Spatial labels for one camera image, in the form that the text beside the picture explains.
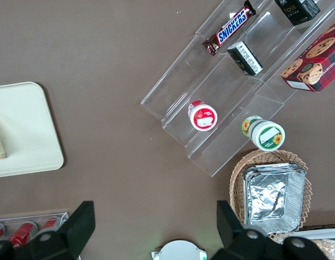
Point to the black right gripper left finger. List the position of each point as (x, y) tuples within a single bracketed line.
[(78, 224)]

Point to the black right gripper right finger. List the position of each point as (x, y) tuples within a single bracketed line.
[(229, 224)]

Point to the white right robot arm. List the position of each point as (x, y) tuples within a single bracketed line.
[(180, 250)]

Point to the light tan wicker basket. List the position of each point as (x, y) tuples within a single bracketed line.
[(237, 173)]

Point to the beige rectangular tray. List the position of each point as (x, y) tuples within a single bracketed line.
[(26, 130)]

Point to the stack of foil trays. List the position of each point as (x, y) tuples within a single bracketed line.
[(272, 197)]

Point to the clear acrylic bottle rack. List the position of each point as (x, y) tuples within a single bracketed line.
[(26, 215)]

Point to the white rectangular snack bin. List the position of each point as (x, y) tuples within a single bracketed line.
[(318, 233)]

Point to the green lid yogurt cup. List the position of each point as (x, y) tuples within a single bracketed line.
[(267, 135)]

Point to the clear bag of rice crackers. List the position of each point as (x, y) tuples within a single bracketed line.
[(331, 249)]

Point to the red lid yogurt cup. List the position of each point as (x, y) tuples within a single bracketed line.
[(203, 117)]

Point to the clear acrylic stepped display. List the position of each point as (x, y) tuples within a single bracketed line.
[(205, 78)]

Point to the small black snack box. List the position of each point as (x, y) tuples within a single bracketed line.
[(245, 58), (297, 10)]

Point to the red tartan cookie box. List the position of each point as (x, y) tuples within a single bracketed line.
[(318, 62)]

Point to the Snickers chocolate bar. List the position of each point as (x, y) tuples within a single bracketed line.
[(230, 28)]

